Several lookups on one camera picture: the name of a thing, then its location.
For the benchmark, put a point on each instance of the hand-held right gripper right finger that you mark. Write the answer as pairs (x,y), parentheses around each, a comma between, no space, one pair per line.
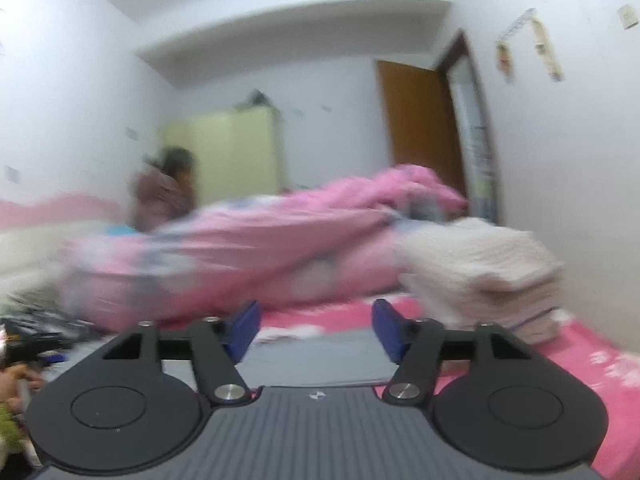
(389,330)

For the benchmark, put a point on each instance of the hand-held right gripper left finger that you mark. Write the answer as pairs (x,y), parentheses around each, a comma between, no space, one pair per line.
(245,330)

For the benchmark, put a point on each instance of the pile of unfolded clothes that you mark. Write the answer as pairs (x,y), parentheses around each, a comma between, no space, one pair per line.
(45,330)

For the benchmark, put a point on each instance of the person's left hand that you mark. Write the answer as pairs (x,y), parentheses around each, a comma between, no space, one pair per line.
(20,377)

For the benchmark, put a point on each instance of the pink grey patterned quilt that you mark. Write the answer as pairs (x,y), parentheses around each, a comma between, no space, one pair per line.
(250,260)

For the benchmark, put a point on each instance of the cream folded knit blanket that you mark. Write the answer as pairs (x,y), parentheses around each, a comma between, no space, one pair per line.
(480,270)

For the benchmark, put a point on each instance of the pale yellow wardrobe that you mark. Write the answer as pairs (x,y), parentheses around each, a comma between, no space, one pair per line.
(225,155)

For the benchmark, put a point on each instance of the pink floral bed sheet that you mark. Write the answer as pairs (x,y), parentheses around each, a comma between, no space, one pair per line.
(590,360)

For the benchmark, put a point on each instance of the brown wooden door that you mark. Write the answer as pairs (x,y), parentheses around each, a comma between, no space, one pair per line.
(420,125)

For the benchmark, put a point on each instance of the cream bed headboard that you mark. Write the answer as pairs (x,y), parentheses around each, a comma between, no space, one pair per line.
(45,250)

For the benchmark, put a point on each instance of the dark bundle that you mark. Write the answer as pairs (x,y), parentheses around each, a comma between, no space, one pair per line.
(255,99)

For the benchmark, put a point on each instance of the white wall socket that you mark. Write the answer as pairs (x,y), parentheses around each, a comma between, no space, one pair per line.
(11,174)

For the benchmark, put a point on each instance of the short paper wall hanging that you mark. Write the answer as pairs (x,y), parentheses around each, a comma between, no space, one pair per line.
(505,62)

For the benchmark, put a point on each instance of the long paper wall hanging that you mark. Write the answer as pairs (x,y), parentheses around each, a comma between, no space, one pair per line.
(547,50)

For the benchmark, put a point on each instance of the cream light switch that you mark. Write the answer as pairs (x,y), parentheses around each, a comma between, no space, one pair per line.
(626,16)

